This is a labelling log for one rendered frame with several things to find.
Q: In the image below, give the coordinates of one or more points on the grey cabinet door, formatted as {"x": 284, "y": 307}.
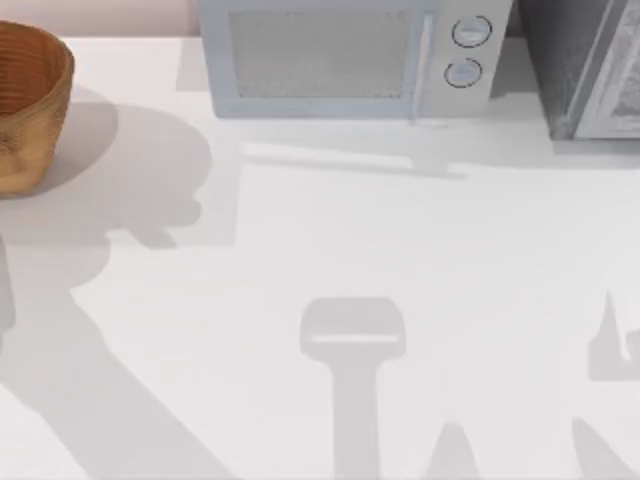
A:
{"x": 607, "y": 85}

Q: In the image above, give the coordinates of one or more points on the brown wicker basket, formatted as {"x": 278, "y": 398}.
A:
{"x": 35, "y": 120}

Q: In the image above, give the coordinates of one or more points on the round microwave knob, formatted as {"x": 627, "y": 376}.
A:
{"x": 471, "y": 31}
{"x": 463, "y": 73}

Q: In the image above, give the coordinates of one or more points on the pale microwave oven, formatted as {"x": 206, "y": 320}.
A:
{"x": 465, "y": 55}

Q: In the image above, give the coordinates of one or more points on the microwave oven door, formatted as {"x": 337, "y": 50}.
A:
{"x": 320, "y": 55}

